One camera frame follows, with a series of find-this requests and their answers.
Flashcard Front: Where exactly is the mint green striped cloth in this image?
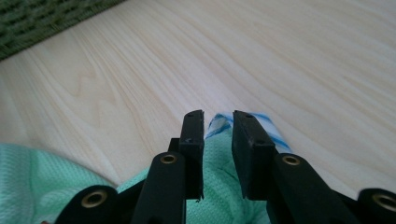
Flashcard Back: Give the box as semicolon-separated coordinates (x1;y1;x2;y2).
0;111;293;224

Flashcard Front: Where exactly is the green woven basket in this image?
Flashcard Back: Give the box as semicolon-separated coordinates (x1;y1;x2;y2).
0;0;127;62

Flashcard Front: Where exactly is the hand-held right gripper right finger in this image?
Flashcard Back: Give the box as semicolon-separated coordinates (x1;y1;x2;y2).
231;109;279;201

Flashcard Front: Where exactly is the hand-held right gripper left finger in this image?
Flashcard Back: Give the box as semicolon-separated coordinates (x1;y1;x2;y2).
169;108;205;201

